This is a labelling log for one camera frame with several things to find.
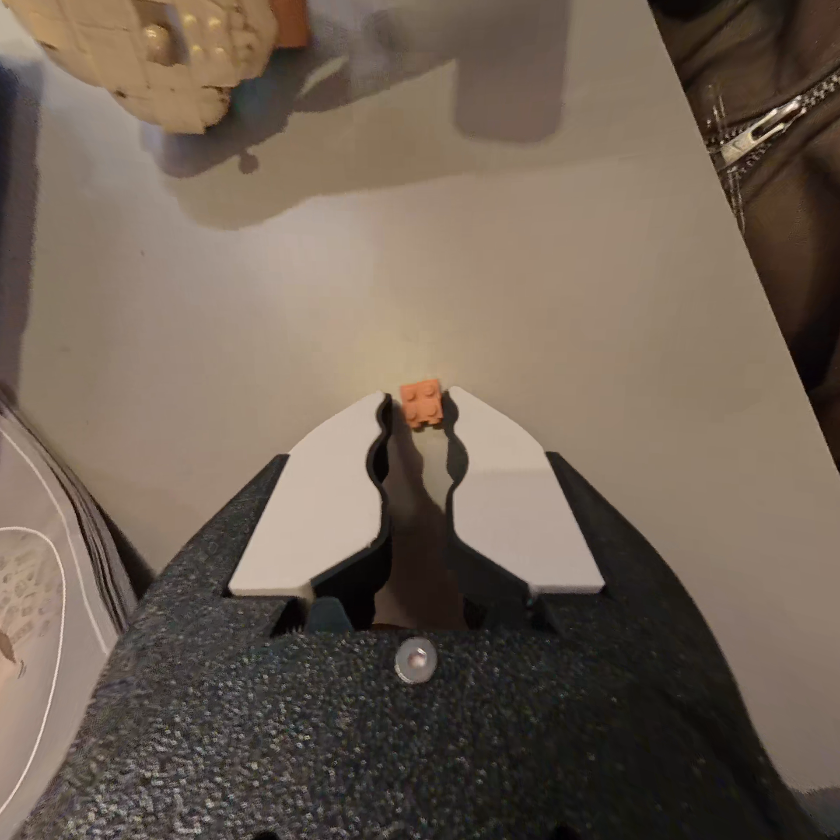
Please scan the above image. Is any tan brown brick toy figure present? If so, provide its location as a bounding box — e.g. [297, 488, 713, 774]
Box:
[4, 0, 312, 136]

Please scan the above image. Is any small orange brick assembly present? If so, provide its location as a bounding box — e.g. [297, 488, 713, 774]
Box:
[398, 378, 447, 431]

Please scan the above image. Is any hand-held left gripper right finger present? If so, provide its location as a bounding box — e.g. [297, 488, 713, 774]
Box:
[441, 386, 606, 595]

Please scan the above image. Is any grey desk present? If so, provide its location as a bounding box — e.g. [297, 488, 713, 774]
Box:
[0, 0, 840, 802]

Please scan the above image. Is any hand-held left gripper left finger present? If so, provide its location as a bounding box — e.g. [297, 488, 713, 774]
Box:
[227, 390, 393, 599]

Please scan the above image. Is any grey instruction booklet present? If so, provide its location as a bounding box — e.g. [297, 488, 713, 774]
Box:
[0, 388, 139, 840]

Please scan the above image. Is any person's brown jacket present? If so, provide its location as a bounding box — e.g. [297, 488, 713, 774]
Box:
[650, 0, 840, 467]

